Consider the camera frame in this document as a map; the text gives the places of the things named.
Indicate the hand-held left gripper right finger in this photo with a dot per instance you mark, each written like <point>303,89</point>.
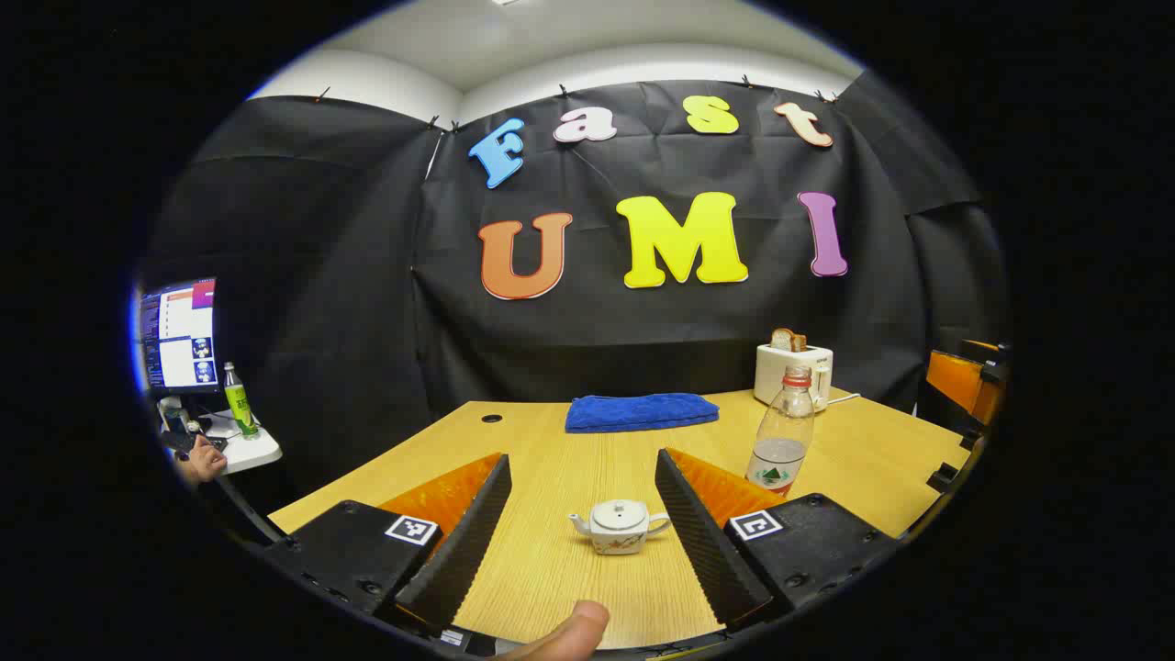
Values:
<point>702,542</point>

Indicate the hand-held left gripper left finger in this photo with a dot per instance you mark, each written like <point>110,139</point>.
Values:
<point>459,542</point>

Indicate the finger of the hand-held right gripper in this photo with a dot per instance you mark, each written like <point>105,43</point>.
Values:
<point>959,386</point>
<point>987,348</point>

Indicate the white floral teacup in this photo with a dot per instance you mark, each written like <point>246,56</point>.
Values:
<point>617,542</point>

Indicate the clear plastic water bottle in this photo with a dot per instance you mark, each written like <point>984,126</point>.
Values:
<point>780,431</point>

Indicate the green drink bottle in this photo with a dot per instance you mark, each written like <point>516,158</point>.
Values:
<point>240,404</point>

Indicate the blue folded towel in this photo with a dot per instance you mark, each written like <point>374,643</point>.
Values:
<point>643,413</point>

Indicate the bread slice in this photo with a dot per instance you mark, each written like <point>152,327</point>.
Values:
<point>788,341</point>

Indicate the white toaster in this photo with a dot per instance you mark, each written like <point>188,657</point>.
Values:
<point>778,378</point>

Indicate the white side table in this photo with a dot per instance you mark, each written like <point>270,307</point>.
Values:
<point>252,453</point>

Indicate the black backdrop cloth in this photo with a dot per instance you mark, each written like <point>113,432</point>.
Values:
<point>367,275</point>

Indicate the black keyboard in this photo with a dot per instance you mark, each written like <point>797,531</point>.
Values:
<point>188,441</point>

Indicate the computer monitor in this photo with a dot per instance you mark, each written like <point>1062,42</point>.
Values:
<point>179,340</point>

